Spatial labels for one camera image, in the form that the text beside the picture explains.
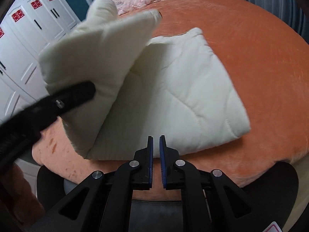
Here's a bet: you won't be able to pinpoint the white wardrobe with red stickers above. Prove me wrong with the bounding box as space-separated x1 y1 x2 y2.
1 0 80 122

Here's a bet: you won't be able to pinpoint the orange velvet bedspread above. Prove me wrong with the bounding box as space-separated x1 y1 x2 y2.
31 0 309 202

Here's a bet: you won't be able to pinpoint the blue grey curtain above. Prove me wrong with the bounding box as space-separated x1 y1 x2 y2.
246 0 308 42

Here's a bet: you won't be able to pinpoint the cream quilted jacket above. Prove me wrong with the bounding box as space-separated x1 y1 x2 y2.
39 0 250 160

